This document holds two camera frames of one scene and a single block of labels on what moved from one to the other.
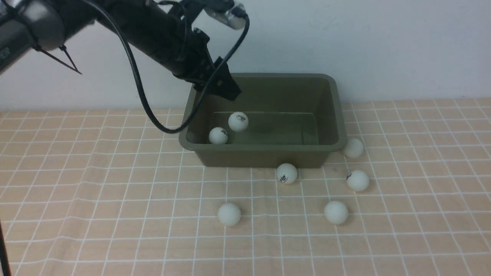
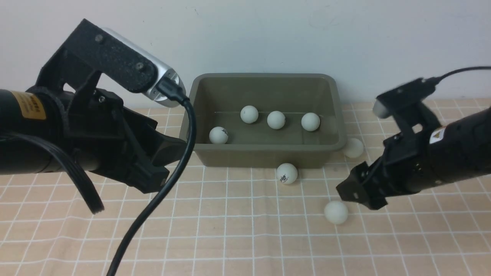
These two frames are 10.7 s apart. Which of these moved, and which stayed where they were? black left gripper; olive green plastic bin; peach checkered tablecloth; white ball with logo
Moved: black left gripper
Stayed: white ball with logo; olive green plastic bin; peach checkered tablecloth
